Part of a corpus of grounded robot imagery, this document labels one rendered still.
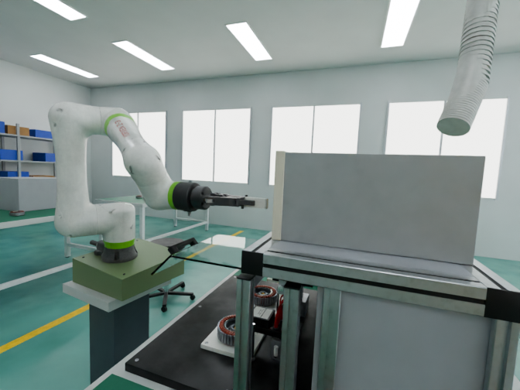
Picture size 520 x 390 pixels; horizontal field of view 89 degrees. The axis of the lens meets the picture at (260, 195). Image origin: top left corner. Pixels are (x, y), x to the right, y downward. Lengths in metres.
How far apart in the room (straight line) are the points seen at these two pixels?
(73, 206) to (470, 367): 1.24
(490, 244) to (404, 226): 5.36
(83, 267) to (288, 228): 1.00
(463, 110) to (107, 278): 1.92
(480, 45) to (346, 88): 3.74
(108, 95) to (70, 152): 7.26
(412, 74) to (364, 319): 5.40
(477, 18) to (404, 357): 1.96
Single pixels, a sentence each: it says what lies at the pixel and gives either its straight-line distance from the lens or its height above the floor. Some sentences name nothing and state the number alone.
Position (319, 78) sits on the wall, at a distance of 5.77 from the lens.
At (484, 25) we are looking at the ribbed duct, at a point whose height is 2.15.
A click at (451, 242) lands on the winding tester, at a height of 1.15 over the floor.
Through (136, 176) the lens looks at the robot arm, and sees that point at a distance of 0.87.
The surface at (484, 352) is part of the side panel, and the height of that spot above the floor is 1.01.
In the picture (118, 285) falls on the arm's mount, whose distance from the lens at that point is 1.22.
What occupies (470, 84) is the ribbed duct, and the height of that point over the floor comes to 1.80.
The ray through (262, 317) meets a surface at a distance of 0.81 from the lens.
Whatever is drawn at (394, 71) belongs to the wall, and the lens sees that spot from 5.75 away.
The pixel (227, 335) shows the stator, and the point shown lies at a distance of 0.84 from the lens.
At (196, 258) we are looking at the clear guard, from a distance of 0.65.
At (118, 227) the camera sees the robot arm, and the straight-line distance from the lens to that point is 1.29.
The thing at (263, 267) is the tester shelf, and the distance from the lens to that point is 0.53.
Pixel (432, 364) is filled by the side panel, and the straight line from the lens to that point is 0.59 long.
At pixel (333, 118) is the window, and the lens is 5.53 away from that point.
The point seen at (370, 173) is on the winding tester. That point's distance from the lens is 0.58.
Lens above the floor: 1.27
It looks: 5 degrees down
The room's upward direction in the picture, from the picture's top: 3 degrees clockwise
